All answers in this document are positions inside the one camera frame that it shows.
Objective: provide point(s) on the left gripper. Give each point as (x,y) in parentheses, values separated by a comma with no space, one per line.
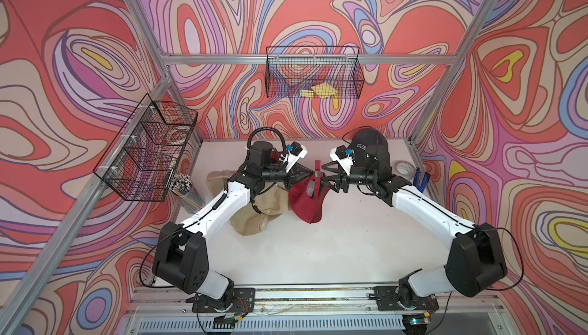
(299,173)

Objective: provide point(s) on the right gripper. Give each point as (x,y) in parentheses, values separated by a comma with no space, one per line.
(335,180)

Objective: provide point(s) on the red Colorado cap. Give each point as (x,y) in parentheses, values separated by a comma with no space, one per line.
(306,198)

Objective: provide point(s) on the beige cap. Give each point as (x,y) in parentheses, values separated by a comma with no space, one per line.
(273,201)
(247,222)
(216,180)

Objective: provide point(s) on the dark red cap front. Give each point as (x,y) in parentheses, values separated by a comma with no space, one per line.
(277,157)

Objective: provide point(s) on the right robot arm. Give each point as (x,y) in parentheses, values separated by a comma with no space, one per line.
(476,259)

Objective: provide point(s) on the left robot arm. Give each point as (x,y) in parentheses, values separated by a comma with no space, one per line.
(181,256)

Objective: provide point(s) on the grey Colorado cap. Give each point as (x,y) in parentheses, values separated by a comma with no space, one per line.
(367,142)

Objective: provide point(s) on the clear tape roll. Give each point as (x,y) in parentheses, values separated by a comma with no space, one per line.
(405,169)

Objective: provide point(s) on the cup of pencils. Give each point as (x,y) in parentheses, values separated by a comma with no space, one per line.
(181,186)

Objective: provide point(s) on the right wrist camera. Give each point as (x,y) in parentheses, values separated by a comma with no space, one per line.
(344,157)

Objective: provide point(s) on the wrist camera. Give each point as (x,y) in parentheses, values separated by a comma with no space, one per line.
(295,151)
(344,157)

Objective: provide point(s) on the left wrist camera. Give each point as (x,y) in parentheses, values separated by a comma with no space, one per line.
(295,151)

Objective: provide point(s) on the black wire basket back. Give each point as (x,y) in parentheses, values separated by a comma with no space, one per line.
(291,68)

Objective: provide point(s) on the black wire basket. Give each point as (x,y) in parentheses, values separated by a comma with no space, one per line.
(140,163)
(291,68)

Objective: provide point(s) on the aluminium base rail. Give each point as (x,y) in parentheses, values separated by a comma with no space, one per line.
(353,308)

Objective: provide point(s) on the black wire basket left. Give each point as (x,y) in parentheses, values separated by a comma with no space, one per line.
(140,163)

